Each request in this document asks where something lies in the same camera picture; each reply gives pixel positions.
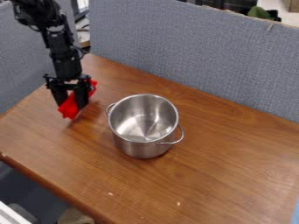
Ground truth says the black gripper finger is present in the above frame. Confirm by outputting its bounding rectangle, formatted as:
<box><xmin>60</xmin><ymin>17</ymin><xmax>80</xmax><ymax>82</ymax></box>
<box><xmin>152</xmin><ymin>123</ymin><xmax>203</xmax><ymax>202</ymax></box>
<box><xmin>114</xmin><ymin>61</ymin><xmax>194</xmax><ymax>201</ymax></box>
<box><xmin>51</xmin><ymin>86</ymin><xmax>68</xmax><ymax>106</ymax></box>
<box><xmin>75</xmin><ymin>83</ymin><xmax>90</xmax><ymax>109</ymax></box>

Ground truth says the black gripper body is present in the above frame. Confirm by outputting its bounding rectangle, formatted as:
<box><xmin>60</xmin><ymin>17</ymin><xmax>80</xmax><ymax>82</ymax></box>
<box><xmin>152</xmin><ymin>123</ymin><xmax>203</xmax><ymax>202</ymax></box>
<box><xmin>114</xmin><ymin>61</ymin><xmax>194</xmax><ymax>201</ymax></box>
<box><xmin>43</xmin><ymin>51</ymin><xmax>90</xmax><ymax>89</ymax></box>

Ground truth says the red rectangular block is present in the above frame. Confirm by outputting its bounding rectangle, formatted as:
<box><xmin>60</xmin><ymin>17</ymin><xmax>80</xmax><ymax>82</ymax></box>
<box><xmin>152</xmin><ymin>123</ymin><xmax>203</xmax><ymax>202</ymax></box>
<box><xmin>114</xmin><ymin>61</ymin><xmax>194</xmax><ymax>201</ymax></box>
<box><xmin>59</xmin><ymin>80</ymin><xmax>99</xmax><ymax>120</ymax></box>

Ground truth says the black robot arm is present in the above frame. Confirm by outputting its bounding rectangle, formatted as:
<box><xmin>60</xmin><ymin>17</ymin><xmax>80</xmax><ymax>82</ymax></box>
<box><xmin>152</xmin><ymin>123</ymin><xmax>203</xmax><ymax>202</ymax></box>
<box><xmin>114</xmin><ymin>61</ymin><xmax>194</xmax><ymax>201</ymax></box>
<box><xmin>11</xmin><ymin>0</ymin><xmax>92</xmax><ymax>110</ymax></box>

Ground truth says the stainless steel pot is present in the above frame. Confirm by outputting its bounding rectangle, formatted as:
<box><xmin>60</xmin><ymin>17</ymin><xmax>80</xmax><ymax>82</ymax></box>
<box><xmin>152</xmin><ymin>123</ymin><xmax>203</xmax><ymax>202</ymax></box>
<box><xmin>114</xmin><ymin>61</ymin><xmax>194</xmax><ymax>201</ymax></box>
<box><xmin>106</xmin><ymin>94</ymin><xmax>184</xmax><ymax>159</ymax></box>

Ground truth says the green object behind partition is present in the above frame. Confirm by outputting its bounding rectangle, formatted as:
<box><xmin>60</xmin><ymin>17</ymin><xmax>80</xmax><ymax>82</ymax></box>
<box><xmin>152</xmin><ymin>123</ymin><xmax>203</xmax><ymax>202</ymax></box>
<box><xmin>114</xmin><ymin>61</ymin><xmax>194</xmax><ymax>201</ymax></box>
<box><xmin>247</xmin><ymin>6</ymin><xmax>273</xmax><ymax>19</ymax></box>

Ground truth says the grey fabric partition left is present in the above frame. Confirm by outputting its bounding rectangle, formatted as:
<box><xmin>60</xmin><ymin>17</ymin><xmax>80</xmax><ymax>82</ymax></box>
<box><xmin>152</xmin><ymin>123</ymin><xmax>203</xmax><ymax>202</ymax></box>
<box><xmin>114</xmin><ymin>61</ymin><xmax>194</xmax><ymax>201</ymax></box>
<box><xmin>0</xmin><ymin>0</ymin><xmax>84</xmax><ymax>115</ymax></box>

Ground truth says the grey fabric partition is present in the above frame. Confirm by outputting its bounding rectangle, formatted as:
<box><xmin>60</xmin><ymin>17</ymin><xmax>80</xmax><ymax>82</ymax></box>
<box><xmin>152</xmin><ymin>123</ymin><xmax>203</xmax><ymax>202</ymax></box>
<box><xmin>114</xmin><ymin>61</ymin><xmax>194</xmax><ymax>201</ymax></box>
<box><xmin>0</xmin><ymin>0</ymin><xmax>84</xmax><ymax>115</ymax></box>
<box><xmin>90</xmin><ymin>0</ymin><xmax>299</xmax><ymax>123</ymax></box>

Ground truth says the grey fabric partition right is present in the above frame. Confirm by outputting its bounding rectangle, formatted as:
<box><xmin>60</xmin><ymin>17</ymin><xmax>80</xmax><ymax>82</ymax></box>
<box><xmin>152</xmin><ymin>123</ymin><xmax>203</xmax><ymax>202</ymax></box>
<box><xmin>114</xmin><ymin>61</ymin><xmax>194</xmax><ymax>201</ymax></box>
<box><xmin>90</xmin><ymin>0</ymin><xmax>299</xmax><ymax>123</ymax></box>

